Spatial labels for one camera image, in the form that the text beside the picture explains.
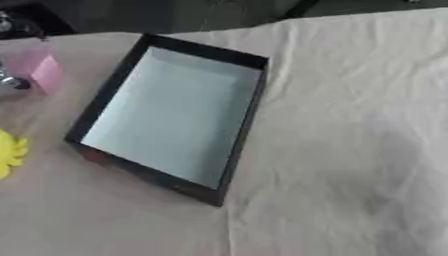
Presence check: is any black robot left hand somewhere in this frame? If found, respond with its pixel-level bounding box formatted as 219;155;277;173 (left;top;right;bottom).
0;63;34;92

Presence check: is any black box with white inside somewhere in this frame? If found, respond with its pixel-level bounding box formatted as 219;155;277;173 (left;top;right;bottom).
63;32;272;208

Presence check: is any pink block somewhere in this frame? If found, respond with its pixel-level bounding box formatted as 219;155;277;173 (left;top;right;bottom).
7;45;67;97

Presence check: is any yellow toy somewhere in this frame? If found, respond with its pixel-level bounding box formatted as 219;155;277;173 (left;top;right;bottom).
0;129;30;181

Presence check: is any black strap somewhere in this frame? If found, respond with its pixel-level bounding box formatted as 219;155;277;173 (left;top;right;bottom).
278;0;322;20

